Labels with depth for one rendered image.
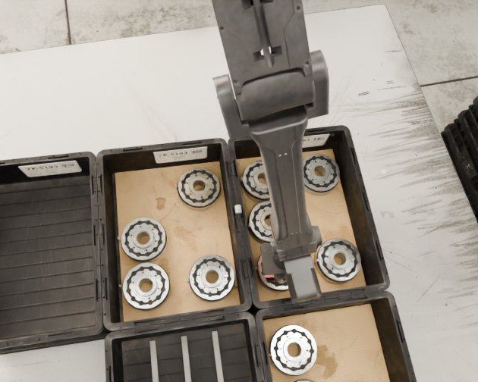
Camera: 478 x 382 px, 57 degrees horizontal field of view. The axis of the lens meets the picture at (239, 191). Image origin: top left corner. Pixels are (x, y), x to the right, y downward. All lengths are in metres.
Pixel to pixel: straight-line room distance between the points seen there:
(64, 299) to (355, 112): 0.96
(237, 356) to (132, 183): 0.48
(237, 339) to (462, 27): 2.25
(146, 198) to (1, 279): 0.37
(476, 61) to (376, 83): 1.30
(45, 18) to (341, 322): 2.10
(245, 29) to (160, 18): 2.10
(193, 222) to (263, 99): 0.67
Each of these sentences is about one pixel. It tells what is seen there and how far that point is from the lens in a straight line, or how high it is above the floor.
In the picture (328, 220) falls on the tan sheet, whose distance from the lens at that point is 1.11.
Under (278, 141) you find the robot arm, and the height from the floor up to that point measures 1.43.
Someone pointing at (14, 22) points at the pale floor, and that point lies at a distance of 2.64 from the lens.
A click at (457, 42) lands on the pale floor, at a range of 2.76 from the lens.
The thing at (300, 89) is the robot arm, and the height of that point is 1.50.
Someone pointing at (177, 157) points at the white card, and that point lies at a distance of 1.07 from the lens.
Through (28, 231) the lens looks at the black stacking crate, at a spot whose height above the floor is 0.83.
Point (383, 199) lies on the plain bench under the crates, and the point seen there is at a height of 0.70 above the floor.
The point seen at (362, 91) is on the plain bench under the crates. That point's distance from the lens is 1.47.
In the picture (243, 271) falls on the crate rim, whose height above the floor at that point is 0.92.
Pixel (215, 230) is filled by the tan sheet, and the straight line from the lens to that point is 1.06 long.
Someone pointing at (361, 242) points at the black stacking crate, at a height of 0.86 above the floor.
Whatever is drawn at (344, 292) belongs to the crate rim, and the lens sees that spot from 0.97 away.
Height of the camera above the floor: 1.85
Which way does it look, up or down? 69 degrees down
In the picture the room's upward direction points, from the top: 11 degrees clockwise
